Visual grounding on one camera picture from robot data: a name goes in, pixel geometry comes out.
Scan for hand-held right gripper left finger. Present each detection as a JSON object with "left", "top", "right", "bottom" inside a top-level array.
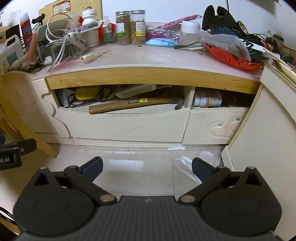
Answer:
[{"left": 32, "top": 156, "right": 117, "bottom": 206}]

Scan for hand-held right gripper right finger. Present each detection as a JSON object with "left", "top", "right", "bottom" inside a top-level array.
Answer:
[{"left": 178, "top": 157, "right": 264, "bottom": 205}]

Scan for large cream drawer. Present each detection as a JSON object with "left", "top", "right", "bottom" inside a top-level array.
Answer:
[{"left": 56, "top": 106, "right": 191, "bottom": 143}]

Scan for small cream drawer with screws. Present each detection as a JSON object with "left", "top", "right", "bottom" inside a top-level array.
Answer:
[{"left": 183, "top": 107, "right": 250, "bottom": 146}]

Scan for clear round lid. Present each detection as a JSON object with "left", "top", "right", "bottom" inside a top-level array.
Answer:
[{"left": 198, "top": 150, "right": 216, "bottom": 166}]

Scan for wooden chair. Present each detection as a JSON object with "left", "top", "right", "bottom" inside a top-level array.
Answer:
[{"left": 0, "top": 71, "right": 60, "bottom": 158}]

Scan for cream wooden cabinet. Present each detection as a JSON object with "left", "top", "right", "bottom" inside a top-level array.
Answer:
[{"left": 31, "top": 22, "right": 265, "bottom": 146}]

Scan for cream cabinet door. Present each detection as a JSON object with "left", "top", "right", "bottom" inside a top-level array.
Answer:
[{"left": 221, "top": 61, "right": 296, "bottom": 241}]

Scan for white pill bottle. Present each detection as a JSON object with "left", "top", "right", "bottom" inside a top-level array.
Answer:
[{"left": 192, "top": 90, "right": 223, "bottom": 107}]

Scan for yellow plastic device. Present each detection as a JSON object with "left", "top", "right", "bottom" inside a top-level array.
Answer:
[{"left": 74, "top": 86, "right": 115, "bottom": 100}]

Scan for white plastic bag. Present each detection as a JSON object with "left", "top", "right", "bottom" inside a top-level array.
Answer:
[{"left": 57, "top": 89, "right": 76, "bottom": 108}]

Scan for white vented router box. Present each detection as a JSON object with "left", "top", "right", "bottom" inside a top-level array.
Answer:
[{"left": 115, "top": 84, "right": 158, "bottom": 100}]

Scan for white plastic jug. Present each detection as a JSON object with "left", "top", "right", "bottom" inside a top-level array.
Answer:
[{"left": 0, "top": 34, "right": 25, "bottom": 75}]

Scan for clear plastic organiser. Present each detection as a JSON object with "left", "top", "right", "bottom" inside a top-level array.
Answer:
[{"left": 35, "top": 23, "right": 72, "bottom": 63}]

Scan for orange plastic fly swatter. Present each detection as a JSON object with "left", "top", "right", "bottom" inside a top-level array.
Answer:
[{"left": 204, "top": 44, "right": 264, "bottom": 71}]

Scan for white power strip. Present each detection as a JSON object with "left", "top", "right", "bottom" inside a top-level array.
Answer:
[{"left": 68, "top": 32, "right": 90, "bottom": 50}]

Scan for red and white spray can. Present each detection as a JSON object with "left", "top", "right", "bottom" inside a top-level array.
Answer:
[{"left": 19, "top": 12, "right": 33, "bottom": 52}]

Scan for white cylinder cup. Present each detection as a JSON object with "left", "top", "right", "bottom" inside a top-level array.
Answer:
[{"left": 87, "top": 27, "right": 100, "bottom": 48}]

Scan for clear plastic bag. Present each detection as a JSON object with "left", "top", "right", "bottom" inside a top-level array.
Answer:
[{"left": 199, "top": 30, "right": 252, "bottom": 63}]

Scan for green and white bottle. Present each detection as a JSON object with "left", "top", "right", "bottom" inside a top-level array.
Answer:
[{"left": 103, "top": 16, "right": 114, "bottom": 45}]

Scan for pale wooden sticks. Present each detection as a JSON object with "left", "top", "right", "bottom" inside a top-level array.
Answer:
[{"left": 263, "top": 46, "right": 296, "bottom": 80}]

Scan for blue face mask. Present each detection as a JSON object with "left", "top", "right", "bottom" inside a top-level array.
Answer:
[{"left": 146, "top": 38, "right": 179, "bottom": 48}]

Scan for white plastic jar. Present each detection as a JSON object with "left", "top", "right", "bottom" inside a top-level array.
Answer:
[{"left": 179, "top": 21, "right": 201, "bottom": 46}]

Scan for glass jar of dried herbs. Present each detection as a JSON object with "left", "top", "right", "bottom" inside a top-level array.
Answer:
[
  {"left": 115, "top": 11, "right": 131, "bottom": 46},
  {"left": 130, "top": 10, "right": 147, "bottom": 45}
]

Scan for pink striped packet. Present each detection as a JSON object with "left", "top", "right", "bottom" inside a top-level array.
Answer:
[{"left": 146, "top": 14, "right": 202, "bottom": 42}]

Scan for white shower head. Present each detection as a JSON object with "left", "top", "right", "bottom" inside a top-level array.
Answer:
[{"left": 82, "top": 7, "right": 98, "bottom": 28}]

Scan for cardboard box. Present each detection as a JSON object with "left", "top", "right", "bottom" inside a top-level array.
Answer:
[{"left": 38, "top": 0, "right": 103, "bottom": 24}]

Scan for white strap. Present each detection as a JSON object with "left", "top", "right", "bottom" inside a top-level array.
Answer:
[{"left": 174, "top": 155, "right": 202, "bottom": 185}]

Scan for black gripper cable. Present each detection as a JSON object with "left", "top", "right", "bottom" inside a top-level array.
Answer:
[{"left": 0, "top": 205, "right": 17, "bottom": 226}]

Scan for black cable bundle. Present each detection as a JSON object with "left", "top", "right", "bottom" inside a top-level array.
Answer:
[{"left": 68, "top": 85, "right": 116, "bottom": 108}]

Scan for wooden-handled hammer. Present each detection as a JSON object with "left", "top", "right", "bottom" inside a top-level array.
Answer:
[{"left": 89, "top": 97, "right": 185, "bottom": 115}]

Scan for thin black plug cable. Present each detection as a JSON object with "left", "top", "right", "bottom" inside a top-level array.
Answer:
[{"left": 174, "top": 41, "right": 204, "bottom": 49}]

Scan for white coiled cable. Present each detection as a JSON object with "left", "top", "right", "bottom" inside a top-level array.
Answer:
[{"left": 47, "top": 13, "right": 80, "bottom": 72}]

